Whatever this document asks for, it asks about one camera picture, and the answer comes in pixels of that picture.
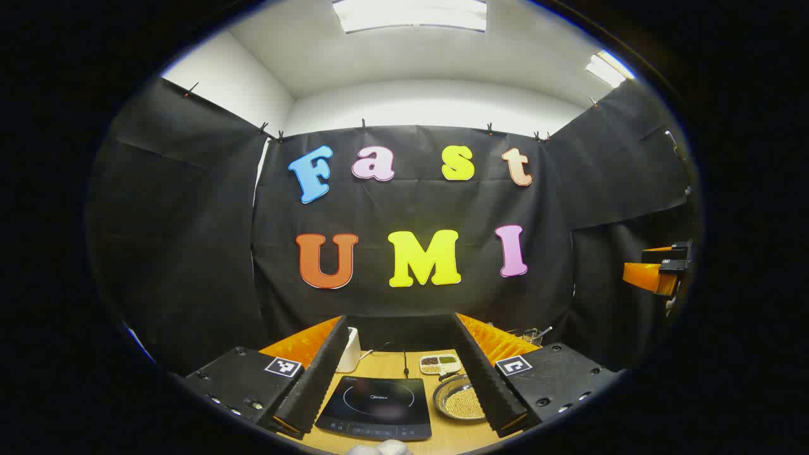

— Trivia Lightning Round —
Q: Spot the stainless steel pot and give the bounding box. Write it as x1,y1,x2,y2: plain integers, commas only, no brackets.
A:
433,373,487,423

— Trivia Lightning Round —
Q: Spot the black power cable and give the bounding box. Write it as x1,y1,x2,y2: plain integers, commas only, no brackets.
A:
360,341,410,379

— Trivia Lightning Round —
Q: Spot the black backdrop cloth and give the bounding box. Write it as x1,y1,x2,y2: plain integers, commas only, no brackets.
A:
88,76,702,380

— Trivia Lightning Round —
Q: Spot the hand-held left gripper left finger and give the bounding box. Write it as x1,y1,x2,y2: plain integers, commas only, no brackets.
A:
183,315,350,441

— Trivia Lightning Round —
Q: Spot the white toaster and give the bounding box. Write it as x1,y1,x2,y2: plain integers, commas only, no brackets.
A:
336,327,362,373

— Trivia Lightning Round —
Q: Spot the white divided plate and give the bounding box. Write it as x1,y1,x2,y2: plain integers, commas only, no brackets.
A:
420,354,462,375

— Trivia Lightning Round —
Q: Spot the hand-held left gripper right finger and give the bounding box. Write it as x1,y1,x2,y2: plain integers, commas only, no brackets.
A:
450,312,623,439

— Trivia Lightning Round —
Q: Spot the pile of soybeans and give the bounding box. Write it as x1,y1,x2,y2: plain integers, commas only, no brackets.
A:
446,387,486,419

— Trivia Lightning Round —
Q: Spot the ceiling light panel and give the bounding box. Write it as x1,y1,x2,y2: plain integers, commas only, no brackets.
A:
585,51,635,88
332,0,487,33

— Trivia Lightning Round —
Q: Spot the black induction cooktop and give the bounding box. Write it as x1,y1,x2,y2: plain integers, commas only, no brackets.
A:
315,376,432,441

